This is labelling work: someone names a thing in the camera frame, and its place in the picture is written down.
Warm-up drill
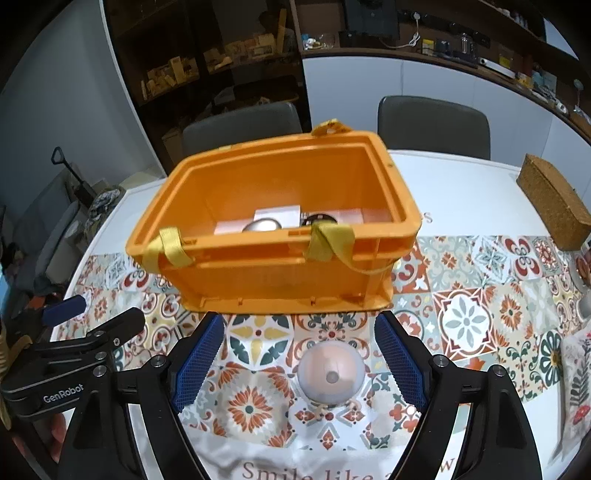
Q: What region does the black hand trolley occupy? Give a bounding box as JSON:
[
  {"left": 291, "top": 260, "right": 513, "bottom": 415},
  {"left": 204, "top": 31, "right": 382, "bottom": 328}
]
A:
[{"left": 51, "top": 147, "right": 95, "bottom": 205}]

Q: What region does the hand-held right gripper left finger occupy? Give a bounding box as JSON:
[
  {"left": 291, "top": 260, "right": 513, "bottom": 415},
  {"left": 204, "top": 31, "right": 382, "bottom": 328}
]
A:
[{"left": 58, "top": 313, "right": 227, "bottom": 480}]

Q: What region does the orange plastic crate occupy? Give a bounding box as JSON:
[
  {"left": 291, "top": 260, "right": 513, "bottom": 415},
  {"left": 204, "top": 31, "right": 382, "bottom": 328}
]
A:
[{"left": 126, "top": 119, "right": 422, "bottom": 315}]

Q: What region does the colourful patterned scarf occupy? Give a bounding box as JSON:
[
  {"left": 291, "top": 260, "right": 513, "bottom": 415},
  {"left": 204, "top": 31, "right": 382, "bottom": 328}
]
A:
[{"left": 85, "top": 187, "right": 126, "bottom": 228}]

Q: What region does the patterned tile tablecloth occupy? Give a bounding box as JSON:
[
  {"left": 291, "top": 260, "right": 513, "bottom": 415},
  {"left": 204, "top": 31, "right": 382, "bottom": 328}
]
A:
[{"left": 51, "top": 210, "right": 591, "bottom": 480}]

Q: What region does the grey dining chair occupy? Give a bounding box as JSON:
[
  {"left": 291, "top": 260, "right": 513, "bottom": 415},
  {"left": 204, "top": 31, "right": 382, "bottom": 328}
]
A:
[
  {"left": 378, "top": 95, "right": 490, "bottom": 160},
  {"left": 182, "top": 102, "right": 303, "bottom": 160}
]

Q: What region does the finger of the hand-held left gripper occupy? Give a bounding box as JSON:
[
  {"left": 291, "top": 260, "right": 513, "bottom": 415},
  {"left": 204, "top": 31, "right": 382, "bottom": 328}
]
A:
[
  {"left": 41, "top": 294, "right": 88, "bottom": 326},
  {"left": 34, "top": 307, "right": 145, "bottom": 366}
]

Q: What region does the peach dome-shaped toy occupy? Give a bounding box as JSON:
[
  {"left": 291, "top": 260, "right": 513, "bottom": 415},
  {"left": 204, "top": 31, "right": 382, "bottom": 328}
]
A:
[{"left": 297, "top": 342, "right": 365, "bottom": 411}]

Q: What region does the floral printed cloth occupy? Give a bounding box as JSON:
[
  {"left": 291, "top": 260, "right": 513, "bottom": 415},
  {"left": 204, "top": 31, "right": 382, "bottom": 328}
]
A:
[{"left": 556, "top": 330, "right": 591, "bottom": 459}]

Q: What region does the black round gadget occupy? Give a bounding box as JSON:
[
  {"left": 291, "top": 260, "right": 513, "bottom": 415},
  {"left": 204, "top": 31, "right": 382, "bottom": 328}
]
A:
[{"left": 302, "top": 211, "right": 338, "bottom": 227}]

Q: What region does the dark wooden shelving unit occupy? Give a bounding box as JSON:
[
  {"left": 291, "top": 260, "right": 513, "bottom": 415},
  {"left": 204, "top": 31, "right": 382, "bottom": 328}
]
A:
[{"left": 104, "top": 0, "right": 591, "bottom": 176}]

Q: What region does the white power adapter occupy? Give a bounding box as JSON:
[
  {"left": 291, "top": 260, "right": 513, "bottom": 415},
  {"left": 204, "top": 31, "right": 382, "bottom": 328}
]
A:
[{"left": 254, "top": 205, "right": 304, "bottom": 227}]

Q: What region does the black coffee machine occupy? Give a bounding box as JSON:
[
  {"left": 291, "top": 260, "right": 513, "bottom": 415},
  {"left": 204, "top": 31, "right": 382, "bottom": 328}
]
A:
[{"left": 344, "top": 0, "right": 399, "bottom": 40}]

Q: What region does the white lower cabinet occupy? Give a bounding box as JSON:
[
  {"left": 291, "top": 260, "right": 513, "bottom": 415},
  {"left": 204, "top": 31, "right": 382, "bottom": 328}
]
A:
[{"left": 302, "top": 51, "right": 591, "bottom": 162}]

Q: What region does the person's left hand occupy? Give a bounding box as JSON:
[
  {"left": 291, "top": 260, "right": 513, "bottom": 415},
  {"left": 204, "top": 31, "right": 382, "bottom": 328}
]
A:
[{"left": 9, "top": 412, "right": 71, "bottom": 464}]

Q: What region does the woven rectangular box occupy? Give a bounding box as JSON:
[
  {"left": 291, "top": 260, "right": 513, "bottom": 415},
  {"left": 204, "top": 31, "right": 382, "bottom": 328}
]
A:
[{"left": 516, "top": 154, "right": 591, "bottom": 251}]

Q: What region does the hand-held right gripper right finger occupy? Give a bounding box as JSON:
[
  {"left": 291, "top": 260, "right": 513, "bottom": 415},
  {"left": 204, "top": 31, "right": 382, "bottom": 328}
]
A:
[{"left": 374, "top": 311, "right": 543, "bottom": 480}]

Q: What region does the metallic egg-shaped gadget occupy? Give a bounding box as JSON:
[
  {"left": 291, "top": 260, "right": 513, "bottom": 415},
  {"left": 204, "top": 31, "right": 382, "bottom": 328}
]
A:
[{"left": 242, "top": 217, "right": 283, "bottom": 233}]

